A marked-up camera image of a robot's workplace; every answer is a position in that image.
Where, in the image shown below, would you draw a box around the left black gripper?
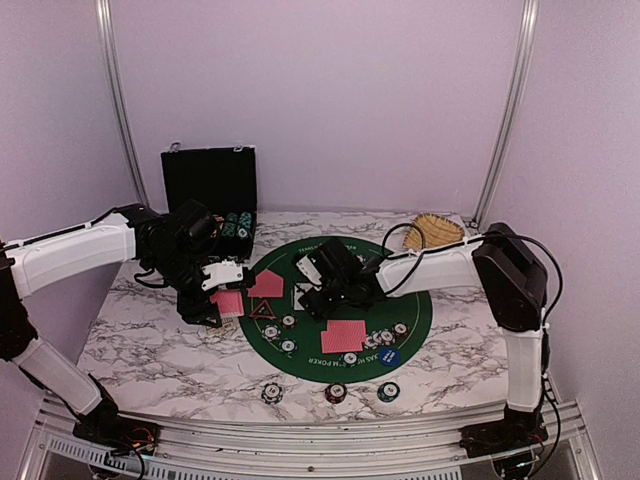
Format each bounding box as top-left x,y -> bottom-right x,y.
147,246 -> 222,328

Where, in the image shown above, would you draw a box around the red playing card deck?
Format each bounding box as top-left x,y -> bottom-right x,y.
210,290 -> 244,318

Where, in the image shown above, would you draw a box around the face up community card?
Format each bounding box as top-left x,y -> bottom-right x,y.
292,283 -> 313,311

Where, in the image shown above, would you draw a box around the red card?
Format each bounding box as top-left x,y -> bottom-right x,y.
258,277 -> 284,298
326,320 -> 367,343

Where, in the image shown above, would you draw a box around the white chips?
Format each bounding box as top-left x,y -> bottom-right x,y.
363,329 -> 396,350
262,324 -> 281,342

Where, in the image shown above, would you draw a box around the black triangular dealer button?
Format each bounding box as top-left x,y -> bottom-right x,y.
250,300 -> 276,320

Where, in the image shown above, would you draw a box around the red chips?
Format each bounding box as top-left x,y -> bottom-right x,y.
281,314 -> 298,329
393,323 -> 410,338

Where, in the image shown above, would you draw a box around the blue small blind button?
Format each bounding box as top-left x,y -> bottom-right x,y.
378,347 -> 401,368

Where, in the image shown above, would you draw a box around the red black chip stack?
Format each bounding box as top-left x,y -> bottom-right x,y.
324,383 -> 347,404

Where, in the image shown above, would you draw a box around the teal chip stack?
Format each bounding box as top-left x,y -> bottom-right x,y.
377,382 -> 401,403

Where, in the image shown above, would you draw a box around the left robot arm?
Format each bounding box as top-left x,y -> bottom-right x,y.
1,200 -> 219,447

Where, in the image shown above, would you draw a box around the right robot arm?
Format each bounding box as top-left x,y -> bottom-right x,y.
295,223 -> 548,448

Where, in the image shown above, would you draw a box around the blue gold card box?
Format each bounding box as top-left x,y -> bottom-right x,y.
206,322 -> 237,337

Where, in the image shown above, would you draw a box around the round green poker mat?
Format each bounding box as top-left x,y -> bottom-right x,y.
240,236 -> 433,384

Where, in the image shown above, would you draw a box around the green chips row in case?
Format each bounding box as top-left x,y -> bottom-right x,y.
221,212 -> 239,239

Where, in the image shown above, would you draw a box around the teal chips row in case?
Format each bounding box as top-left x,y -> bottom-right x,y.
236,212 -> 253,240

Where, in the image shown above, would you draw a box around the woven bamboo tray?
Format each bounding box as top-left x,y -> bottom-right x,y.
403,213 -> 465,251

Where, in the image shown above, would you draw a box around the black poker chip case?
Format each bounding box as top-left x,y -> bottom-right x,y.
161,146 -> 258,261

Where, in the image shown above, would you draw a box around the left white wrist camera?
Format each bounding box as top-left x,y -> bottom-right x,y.
201,261 -> 243,291

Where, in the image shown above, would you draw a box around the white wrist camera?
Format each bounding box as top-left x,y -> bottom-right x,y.
201,261 -> 243,291
295,256 -> 321,285

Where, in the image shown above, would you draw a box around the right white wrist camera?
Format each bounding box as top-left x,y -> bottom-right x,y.
295,256 -> 321,285

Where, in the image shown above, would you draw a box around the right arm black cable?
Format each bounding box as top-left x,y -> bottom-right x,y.
359,222 -> 564,466

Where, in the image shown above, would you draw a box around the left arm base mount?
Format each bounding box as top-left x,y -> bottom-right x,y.
73,418 -> 160,455

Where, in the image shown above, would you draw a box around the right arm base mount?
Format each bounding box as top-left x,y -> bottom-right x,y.
459,420 -> 549,458

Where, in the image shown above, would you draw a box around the right aluminium frame post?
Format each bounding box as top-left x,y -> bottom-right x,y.
472,0 -> 540,226

